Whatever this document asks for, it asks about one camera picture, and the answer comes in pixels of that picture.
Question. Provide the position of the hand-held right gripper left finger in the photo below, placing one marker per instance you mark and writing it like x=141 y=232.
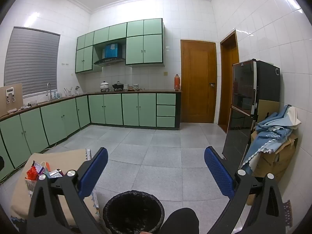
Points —
x=96 y=173

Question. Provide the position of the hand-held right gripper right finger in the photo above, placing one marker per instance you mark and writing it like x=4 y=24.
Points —
x=218 y=173

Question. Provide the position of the black trash bin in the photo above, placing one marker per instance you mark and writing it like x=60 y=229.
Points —
x=132 y=214

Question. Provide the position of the floral patterned table cover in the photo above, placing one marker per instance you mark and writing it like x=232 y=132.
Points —
x=95 y=201

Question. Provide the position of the cardboard box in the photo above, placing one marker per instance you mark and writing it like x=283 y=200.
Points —
x=275 y=160

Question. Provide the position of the person's leg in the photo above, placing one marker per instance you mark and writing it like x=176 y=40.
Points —
x=181 y=221

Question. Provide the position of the green base cabinets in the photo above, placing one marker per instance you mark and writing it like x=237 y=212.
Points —
x=112 y=109

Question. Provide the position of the light blue cloth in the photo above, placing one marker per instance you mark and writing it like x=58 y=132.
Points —
x=270 y=131

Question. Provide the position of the black refrigerator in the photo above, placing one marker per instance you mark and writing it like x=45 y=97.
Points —
x=241 y=102

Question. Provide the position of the brown perforated basket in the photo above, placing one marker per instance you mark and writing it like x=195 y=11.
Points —
x=288 y=212

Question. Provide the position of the wooden side door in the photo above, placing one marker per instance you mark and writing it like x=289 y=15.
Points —
x=228 y=90

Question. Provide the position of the utensil holder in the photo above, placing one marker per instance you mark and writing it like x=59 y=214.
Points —
x=67 y=93

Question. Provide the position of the white cooking pot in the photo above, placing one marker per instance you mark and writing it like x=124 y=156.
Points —
x=104 y=85

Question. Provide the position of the black wok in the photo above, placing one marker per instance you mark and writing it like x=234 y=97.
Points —
x=118 y=86

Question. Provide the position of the closed wooden door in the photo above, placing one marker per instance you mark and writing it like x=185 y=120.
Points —
x=198 y=82

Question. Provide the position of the chrome faucet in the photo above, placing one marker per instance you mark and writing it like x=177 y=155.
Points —
x=51 y=92

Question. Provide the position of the grey rag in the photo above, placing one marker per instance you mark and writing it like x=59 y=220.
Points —
x=25 y=107

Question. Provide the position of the orange thermos flask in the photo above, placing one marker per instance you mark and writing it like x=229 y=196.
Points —
x=177 y=82

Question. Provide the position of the cardboard sheet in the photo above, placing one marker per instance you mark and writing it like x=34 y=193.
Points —
x=17 y=95

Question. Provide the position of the range hood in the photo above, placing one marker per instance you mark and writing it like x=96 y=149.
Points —
x=109 y=60

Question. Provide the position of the grey window blind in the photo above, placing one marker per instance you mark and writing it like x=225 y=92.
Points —
x=31 y=61

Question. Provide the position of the white bracket device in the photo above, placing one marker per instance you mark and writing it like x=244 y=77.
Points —
x=10 y=91

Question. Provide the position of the green wall cabinets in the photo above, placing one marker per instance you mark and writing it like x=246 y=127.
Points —
x=143 y=48

